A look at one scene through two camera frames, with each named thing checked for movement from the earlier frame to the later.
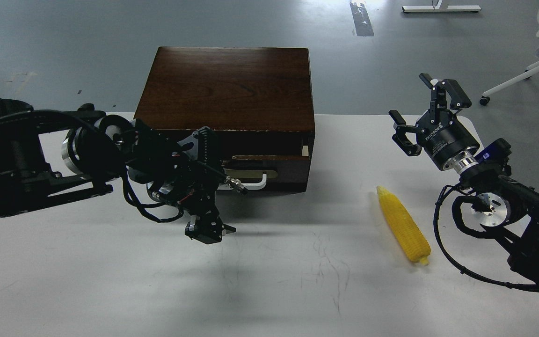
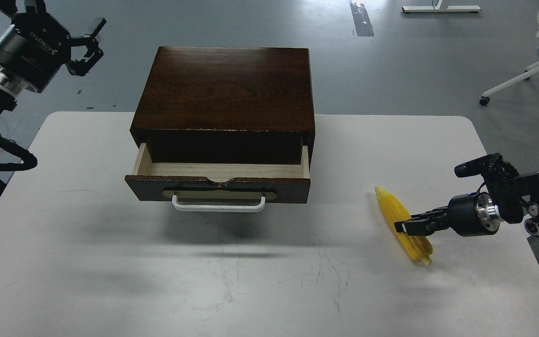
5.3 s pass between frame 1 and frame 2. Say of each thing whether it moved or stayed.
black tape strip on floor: stayed
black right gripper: moved
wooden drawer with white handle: moved
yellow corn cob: stayed
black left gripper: moved
